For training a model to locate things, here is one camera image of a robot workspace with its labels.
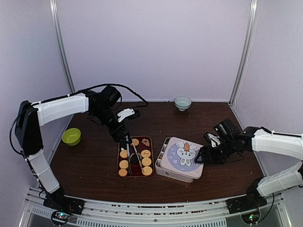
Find middle left dotted cookie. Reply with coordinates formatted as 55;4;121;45
119;150;128;159

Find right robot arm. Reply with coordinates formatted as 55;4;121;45
194;118;303;214

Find dark red cookie tray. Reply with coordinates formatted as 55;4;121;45
117;136;155;178

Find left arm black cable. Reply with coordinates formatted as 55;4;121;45
78;83;149;107

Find right aluminium frame post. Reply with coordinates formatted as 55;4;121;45
229;0;258;106

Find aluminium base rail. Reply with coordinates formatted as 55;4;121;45
20;185;293;227

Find white handled metal tongs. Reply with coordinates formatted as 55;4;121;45
126;136;143;177

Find bottom left round cookie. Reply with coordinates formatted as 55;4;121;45
118;168;128;177

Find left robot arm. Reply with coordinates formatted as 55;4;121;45
11;84;135;215

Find black round cookie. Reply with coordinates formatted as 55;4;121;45
130;153;142;164

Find pale blue ceramic bowl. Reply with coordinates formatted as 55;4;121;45
174;96;192;111

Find brown flower cookie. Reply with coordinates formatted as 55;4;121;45
141;138;150;147

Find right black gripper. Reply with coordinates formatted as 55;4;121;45
195;138;236;165

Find green plastic bowl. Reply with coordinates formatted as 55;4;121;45
62;128;81;146

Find round cookie with pink cross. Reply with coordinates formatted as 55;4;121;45
141;149;151;158

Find dotted round cookie right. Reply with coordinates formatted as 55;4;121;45
142;157;152;166

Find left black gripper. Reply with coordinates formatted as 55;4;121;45
92;105;133;144

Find white divided cookie tin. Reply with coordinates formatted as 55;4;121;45
154;139;205;183

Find large round tan cookie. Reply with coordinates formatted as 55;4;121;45
142;166;153;176

